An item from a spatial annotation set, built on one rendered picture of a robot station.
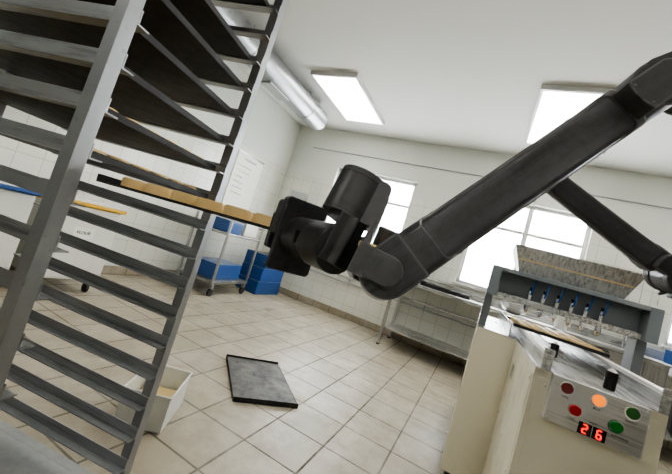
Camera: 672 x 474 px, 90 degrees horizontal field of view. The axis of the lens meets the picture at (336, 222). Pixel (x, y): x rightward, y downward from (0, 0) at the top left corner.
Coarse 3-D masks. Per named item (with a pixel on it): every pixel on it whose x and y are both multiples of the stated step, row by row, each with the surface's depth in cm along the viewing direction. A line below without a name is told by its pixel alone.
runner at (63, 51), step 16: (0, 32) 71; (16, 32) 70; (0, 48) 75; (16, 48) 71; (32, 48) 69; (48, 48) 68; (64, 48) 67; (80, 48) 66; (96, 48) 65; (80, 64) 69
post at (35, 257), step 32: (128, 0) 61; (128, 32) 63; (96, 64) 61; (96, 96) 60; (96, 128) 62; (64, 160) 59; (64, 192) 60; (32, 224) 59; (32, 256) 58; (32, 288) 59; (0, 320) 57; (0, 352) 57; (0, 384) 58
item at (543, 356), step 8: (512, 328) 214; (520, 328) 176; (520, 336) 169; (528, 336) 144; (528, 344) 140; (536, 344) 122; (544, 344) 124; (528, 352) 135; (536, 352) 119; (544, 352) 106; (552, 352) 106; (536, 360) 115; (544, 360) 106; (552, 360) 106; (544, 368) 106
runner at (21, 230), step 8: (0, 216) 64; (0, 224) 64; (8, 224) 64; (16, 224) 63; (24, 224) 63; (8, 232) 63; (16, 232) 63; (24, 232) 63; (24, 240) 62; (56, 248) 61
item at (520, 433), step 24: (528, 360) 124; (576, 360) 159; (528, 384) 112; (600, 384) 111; (504, 408) 149; (528, 408) 108; (504, 432) 133; (528, 432) 107; (552, 432) 105; (576, 432) 102; (648, 432) 96; (504, 456) 120; (528, 456) 106; (552, 456) 103; (576, 456) 101; (600, 456) 99; (624, 456) 97; (648, 456) 95
